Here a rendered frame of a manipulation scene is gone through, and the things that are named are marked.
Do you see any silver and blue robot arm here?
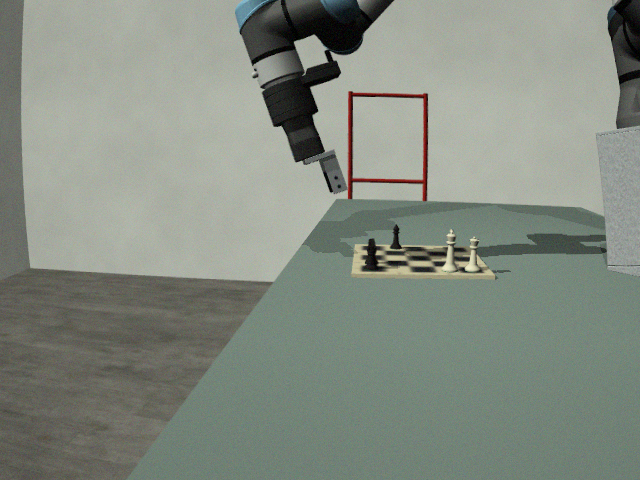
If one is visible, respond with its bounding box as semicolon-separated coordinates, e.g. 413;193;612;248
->
235;0;640;129

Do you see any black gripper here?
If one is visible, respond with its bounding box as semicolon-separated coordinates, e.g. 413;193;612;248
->
251;50;348;194

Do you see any black and cream chessboard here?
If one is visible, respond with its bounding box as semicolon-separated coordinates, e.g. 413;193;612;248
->
351;244;495;279

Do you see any white chess king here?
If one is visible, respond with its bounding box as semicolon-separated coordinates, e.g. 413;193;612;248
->
442;229;458;272

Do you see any white queen chess piece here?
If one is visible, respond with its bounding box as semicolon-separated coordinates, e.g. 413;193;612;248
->
465;237;480;272

